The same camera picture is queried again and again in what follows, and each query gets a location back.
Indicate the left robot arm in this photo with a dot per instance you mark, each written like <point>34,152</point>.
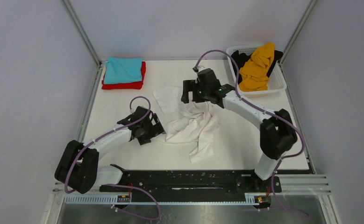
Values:
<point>78,168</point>

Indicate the folded cyan t shirt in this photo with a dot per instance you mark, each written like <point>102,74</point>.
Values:
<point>123,70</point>

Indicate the white t shirt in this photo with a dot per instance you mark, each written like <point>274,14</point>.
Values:
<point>199,123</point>

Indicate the white plastic basket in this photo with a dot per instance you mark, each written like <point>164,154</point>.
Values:
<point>276,80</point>

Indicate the folded red t shirt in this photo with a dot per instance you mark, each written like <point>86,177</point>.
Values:
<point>134,85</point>

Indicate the left metal frame post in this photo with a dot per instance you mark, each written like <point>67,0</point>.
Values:
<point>81,31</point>

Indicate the yellow t shirt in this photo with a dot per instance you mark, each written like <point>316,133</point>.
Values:
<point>254,71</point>

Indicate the white slotted cable duct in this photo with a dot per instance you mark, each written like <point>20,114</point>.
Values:
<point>120,199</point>

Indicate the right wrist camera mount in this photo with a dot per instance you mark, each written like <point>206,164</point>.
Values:
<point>198,68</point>

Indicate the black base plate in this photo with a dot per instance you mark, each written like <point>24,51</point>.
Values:
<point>193,186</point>

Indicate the black t shirt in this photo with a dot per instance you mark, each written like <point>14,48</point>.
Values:
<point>242,58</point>

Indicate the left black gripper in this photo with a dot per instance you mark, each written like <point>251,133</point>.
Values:
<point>156,130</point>

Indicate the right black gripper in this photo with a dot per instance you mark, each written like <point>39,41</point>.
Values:
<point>189,91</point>

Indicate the metal frame post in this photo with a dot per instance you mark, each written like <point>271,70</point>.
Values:
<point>81,31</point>
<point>309,9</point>

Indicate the right metal frame post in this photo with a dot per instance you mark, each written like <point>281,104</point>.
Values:
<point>309,9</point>

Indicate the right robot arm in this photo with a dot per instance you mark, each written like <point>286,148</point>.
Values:
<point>276,131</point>

